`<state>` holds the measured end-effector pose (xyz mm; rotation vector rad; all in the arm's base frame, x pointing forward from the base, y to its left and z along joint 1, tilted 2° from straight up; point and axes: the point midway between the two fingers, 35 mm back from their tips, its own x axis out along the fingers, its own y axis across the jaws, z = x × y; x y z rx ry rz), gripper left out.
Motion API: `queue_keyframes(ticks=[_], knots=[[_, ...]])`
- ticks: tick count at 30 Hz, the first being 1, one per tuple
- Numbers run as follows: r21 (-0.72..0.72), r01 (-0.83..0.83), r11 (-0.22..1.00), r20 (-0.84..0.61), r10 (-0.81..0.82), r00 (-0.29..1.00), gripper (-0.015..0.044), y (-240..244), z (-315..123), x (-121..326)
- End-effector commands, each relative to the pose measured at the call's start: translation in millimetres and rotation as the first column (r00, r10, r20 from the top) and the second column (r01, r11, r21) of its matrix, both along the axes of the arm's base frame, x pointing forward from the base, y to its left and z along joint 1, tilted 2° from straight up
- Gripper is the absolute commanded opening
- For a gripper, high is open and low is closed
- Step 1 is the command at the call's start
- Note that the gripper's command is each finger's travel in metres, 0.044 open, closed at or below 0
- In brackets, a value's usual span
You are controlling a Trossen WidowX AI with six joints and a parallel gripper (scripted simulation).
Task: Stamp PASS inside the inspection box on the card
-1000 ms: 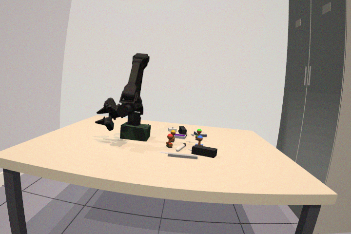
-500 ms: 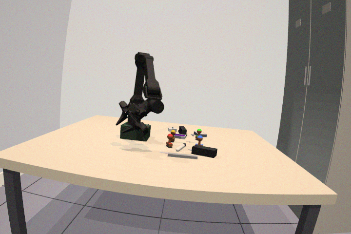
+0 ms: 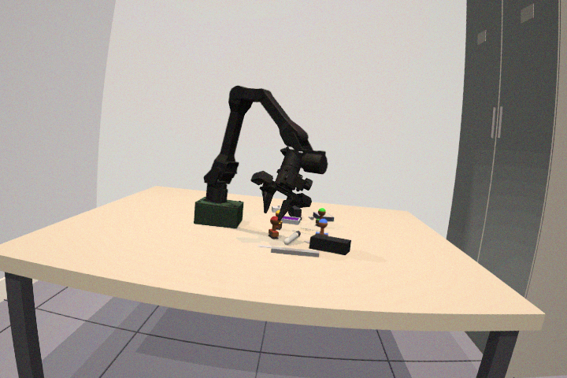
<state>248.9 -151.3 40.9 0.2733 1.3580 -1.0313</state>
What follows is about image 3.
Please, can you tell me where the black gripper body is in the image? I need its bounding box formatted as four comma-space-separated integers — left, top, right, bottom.
250, 165, 312, 208

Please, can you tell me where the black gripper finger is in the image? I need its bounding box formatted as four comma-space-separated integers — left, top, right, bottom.
278, 198, 301, 221
259, 185, 277, 213

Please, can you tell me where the red-topped rubber stamp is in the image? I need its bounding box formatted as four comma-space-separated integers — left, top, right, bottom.
268, 217, 280, 239

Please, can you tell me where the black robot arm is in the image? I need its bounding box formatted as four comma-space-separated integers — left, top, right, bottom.
204, 86, 328, 203

